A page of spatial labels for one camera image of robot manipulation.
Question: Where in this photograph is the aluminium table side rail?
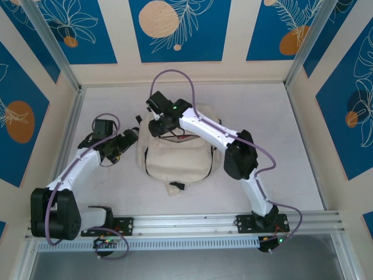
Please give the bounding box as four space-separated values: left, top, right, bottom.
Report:
284 84 330 211
43 87 87 216

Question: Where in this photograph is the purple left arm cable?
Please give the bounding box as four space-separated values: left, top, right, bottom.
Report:
46 113 129 260

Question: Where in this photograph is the thin black gripper wire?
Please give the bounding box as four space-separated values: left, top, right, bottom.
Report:
161 129 188 140
98 156 118 167

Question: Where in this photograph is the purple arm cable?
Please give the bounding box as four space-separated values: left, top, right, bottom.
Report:
46 113 129 260
149 69 304 254

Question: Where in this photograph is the grey metal panel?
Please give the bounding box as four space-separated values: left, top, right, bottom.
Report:
29 250 344 280

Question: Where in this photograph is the aluminium mounting rail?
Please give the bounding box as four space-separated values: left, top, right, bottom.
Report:
24 211 347 240

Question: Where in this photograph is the aluminium frame post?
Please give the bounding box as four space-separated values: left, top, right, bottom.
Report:
20 0 85 94
284 0 333 90

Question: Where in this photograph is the small controller board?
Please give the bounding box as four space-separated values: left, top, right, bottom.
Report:
259 236 292 253
93 236 117 249

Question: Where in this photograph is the thin black left gripper wire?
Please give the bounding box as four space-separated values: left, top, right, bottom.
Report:
98 156 118 167

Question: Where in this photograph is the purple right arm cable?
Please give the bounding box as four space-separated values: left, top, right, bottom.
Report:
149 69 304 254

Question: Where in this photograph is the grey slotted cable duct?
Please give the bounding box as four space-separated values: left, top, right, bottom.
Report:
37 236 260 252

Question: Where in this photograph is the thin black right gripper wire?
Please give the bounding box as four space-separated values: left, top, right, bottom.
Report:
161 129 188 140

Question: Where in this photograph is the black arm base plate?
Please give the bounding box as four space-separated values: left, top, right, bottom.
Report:
80 216 135 237
236 214 291 234

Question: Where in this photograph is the cream canvas backpack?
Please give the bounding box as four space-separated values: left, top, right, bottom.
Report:
135 103 224 199

